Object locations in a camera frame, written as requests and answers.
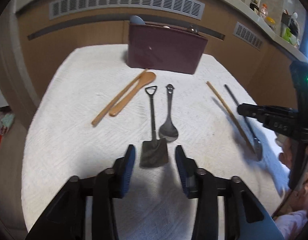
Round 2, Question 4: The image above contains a long black handled spoon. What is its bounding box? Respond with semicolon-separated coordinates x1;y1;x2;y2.
224;85;263;161

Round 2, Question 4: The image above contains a wooden chopstick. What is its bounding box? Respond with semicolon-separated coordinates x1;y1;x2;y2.
206;81;256;153
91;69;147;127

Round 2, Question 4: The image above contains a wooden spoon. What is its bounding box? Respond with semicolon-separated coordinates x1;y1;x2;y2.
109;72;156;117

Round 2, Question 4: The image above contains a light blue plastic spoon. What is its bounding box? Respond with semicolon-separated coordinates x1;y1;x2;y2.
130;15;145;25

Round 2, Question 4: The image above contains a person's right hand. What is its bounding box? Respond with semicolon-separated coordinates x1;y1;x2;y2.
279;138;308;215

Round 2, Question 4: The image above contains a green plastic bag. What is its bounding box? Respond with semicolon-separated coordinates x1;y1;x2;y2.
282;27;300;47

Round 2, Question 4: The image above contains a small grey vent grille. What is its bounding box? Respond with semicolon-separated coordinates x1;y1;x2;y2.
233;22;263;50

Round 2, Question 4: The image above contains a jar with yellow lid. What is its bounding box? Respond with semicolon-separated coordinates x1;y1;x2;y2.
265;16;276;31

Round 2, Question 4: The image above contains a black shovel shaped spoon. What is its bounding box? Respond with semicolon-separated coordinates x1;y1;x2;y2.
139;86;168;168

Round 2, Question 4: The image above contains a clear bottle orange cap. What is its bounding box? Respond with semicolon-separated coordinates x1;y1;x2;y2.
258;3;268;20

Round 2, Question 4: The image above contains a white textured table cloth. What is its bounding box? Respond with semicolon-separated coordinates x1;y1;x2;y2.
21;44;288;239

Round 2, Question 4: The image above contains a dark sauce bottle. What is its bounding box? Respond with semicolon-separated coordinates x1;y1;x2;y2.
250;0;259;14

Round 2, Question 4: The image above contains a maroon plastic utensil holder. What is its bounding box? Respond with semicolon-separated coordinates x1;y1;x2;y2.
126;23;208;75

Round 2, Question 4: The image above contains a long grey vent grille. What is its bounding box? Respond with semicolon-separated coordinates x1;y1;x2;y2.
49;0;205;20

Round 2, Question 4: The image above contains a dark metal face-handle spoon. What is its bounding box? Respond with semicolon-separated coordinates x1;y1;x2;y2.
159;84;178;142

